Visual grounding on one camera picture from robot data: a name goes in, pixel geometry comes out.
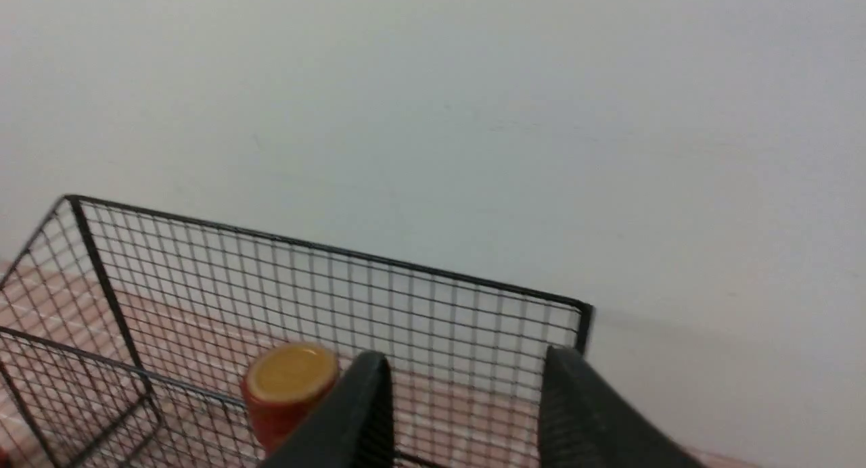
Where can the black wire mesh shelf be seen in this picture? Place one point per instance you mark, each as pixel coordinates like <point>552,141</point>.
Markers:
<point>126,333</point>

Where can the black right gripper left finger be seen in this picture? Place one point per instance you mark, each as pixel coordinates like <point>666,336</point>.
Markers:
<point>352,427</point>

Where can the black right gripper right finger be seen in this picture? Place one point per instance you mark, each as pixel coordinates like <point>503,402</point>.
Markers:
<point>585,422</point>

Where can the red label soy sauce bottle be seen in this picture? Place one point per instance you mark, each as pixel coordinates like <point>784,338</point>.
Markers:
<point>283,385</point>

